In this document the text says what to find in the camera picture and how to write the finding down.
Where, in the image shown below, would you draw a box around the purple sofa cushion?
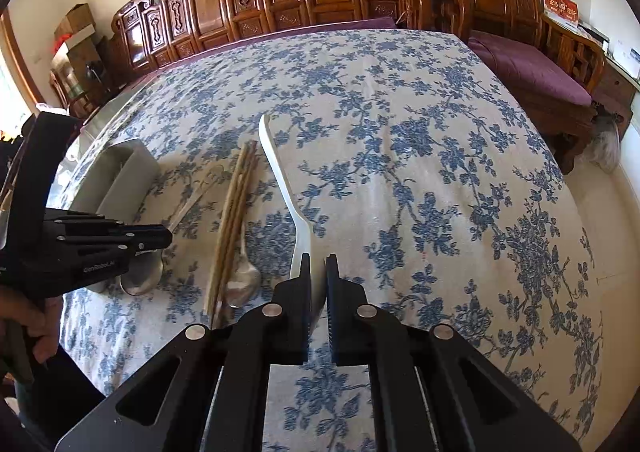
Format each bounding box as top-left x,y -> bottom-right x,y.
197,16 -> 398,55

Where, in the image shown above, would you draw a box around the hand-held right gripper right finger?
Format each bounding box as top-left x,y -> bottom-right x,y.
324,253 -> 584,452

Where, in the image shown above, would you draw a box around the open cardboard box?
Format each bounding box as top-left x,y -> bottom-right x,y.
54,3 -> 96,38

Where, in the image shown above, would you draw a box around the red desk calendar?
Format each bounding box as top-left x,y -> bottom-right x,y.
542,0 -> 581,30

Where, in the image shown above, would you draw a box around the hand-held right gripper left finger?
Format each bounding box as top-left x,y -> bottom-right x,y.
54,253 -> 315,452

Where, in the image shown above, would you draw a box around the wooden chopstick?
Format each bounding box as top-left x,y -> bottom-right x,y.
204,142 -> 252,313
212,141 -> 259,318

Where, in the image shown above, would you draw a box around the grey fluffy mop head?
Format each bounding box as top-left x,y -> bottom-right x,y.
582,104 -> 626,175

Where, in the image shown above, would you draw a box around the person's dark clothing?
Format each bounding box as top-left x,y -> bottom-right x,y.
0,347 -> 108,452

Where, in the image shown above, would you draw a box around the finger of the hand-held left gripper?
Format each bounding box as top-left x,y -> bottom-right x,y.
50,238 -> 172,263
45,213 -> 174,241

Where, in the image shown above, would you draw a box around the purple armchair cushion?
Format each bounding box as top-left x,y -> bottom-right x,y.
467,30 -> 593,108

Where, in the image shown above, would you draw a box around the black desk lamp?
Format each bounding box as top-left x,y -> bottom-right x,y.
85,61 -> 109,94

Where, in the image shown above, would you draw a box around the stacked cardboard boxes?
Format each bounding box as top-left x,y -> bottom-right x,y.
65,39 -> 109,83

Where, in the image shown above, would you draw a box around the blue floral tablecloth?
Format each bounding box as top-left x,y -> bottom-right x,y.
57,27 -> 606,452

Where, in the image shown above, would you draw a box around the wooden side table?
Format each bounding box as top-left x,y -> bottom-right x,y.
592,59 -> 640,133

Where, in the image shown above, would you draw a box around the wooden chair back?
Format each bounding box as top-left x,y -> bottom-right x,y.
49,64 -> 101,121

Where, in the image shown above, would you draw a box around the metal spoon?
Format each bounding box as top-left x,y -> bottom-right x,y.
224,219 -> 263,309
119,252 -> 164,297

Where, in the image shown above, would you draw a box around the person's left hand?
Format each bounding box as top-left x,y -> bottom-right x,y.
0,284 -> 64,360

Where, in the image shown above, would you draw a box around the wooden door frame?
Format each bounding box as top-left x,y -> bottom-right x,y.
0,9 -> 46,109

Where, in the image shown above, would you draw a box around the metal tin box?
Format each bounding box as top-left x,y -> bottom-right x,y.
75,139 -> 162,228

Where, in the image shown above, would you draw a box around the flat white box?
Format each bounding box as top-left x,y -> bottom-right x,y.
50,27 -> 99,59

